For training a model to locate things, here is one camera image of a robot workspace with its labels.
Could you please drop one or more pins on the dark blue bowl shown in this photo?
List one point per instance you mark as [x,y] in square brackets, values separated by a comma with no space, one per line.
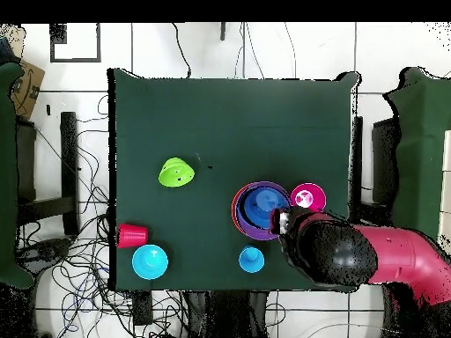
[260,206]

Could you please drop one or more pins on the purple bowl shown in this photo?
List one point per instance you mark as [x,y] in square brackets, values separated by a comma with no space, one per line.
[253,232]

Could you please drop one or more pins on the magenta bowl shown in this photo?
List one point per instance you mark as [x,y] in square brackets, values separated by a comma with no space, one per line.
[308,197]

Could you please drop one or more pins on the wide orange bowl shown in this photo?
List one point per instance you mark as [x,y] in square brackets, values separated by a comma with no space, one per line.
[234,211]

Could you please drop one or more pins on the light blue cup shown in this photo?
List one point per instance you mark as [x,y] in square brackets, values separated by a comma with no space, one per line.
[251,260]

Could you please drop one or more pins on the small green bowl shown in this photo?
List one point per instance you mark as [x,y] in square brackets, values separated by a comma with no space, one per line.
[176,173]

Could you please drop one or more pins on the light blue bowl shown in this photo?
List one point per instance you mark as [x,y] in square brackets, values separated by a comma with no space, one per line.
[150,262]

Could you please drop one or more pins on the red cup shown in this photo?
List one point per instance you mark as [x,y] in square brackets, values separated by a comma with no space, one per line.
[133,236]

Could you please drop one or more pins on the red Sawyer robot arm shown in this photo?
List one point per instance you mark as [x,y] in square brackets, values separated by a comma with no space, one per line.
[352,253]

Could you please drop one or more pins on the dark green tablecloth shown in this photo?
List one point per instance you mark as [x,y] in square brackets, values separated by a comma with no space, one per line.
[229,116]

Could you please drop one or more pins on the black metal stand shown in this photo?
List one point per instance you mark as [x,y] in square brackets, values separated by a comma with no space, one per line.
[69,158]
[385,162]

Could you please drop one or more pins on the green cloth side table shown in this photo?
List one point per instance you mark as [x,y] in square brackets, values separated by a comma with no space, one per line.
[419,158]
[7,176]

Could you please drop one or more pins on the black box on floor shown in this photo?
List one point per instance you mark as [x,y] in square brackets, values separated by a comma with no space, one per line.
[142,308]

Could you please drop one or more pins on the grey machine base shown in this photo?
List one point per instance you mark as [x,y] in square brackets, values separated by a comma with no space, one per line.
[45,250]

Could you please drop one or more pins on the cardboard box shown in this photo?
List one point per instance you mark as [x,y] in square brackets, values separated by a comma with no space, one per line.
[26,91]

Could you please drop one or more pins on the black post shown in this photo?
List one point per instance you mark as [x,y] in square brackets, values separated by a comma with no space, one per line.
[223,31]

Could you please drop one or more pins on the black square frame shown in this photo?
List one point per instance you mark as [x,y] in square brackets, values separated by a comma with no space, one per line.
[98,42]

